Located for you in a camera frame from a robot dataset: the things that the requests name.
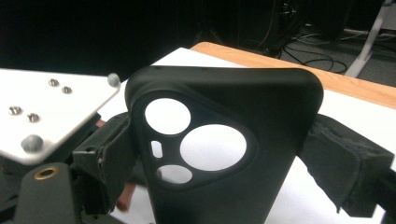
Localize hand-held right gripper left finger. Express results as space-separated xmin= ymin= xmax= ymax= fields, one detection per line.
xmin=72 ymin=112 xmax=139 ymax=217

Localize wooden table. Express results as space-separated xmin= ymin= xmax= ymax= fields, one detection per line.
xmin=190 ymin=41 xmax=396 ymax=110

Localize black phone case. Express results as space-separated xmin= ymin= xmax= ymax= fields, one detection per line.
xmin=124 ymin=65 xmax=325 ymax=224

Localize black floor cables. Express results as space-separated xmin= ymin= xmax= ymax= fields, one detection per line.
xmin=258 ymin=0 xmax=348 ymax=75

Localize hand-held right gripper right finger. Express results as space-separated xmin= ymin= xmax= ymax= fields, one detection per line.
xmin=298 ymin=113 xmax=396 ymax=218

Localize white metal stand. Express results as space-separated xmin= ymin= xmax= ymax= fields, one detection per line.
xmin=344 ymin=0 xmax=396 ymax=78

